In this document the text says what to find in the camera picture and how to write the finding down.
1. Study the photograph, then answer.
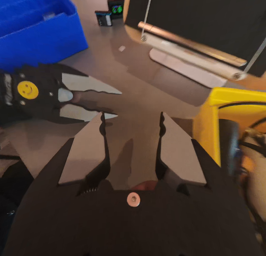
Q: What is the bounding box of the white tipped wire clip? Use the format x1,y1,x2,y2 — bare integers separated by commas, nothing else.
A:
140,0,156,42
233,36,266,80

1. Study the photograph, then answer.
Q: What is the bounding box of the black cable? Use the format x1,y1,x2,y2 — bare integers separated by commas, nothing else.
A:
218,102,266,109

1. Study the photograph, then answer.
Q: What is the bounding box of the black battery charger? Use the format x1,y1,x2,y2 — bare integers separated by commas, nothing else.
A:
106,0,126,19

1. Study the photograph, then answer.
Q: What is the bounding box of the black display board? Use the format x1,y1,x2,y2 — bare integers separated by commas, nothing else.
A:
123,0,266,90

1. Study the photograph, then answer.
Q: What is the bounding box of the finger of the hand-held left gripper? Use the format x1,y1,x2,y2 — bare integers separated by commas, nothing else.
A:
62,73,122,94
59,104,118,122

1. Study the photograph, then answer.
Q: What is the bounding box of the yellow plastic bin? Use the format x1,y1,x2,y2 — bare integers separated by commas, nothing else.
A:
192,87,266,177

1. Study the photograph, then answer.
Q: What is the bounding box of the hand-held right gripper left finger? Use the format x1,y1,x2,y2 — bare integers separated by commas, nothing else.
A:
58,112,111,186

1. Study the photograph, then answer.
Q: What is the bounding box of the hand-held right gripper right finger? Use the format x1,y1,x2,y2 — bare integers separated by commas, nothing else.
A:
155,112,207,185

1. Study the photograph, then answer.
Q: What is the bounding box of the person's right hand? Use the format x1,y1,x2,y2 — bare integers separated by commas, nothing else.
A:
132,180,158,191

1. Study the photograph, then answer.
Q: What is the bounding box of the blue plastic bin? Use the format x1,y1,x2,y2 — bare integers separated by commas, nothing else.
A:
0,0,89,73

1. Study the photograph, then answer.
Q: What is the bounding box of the small black box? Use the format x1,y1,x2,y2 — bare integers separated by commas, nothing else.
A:
94,10,112,27

